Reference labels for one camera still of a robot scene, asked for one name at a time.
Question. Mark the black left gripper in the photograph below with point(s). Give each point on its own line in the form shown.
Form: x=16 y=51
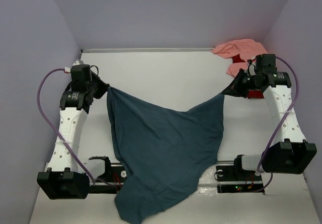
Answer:
x=103 y=86

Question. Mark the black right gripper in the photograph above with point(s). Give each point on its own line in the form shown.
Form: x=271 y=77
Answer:
x=234 y=88

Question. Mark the teal blue t shirt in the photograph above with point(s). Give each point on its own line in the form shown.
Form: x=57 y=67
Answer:
x=164 y=152

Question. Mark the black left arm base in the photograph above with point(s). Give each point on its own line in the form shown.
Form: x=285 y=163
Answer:
x=109 y=177

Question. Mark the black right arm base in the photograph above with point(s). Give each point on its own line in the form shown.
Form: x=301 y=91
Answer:
x=232 y=178

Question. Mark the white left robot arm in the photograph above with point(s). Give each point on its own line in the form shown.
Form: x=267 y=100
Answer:
x=66 y=176

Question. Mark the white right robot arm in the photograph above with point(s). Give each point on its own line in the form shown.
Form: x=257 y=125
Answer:
x=287 y=151

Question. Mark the red t shirt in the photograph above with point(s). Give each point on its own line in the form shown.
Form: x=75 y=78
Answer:
x=251 y=94

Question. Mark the pink t shirt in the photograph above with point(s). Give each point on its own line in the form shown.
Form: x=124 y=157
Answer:
x=240 y=51

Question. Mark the metal back table rail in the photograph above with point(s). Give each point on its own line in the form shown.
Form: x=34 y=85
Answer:
x=125 y=50

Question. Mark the metal table rail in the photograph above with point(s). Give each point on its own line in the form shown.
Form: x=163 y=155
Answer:
x=229 y=162
x=125 y=50

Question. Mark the metal front table rail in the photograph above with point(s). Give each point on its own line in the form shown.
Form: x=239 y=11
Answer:
x=229 y=162

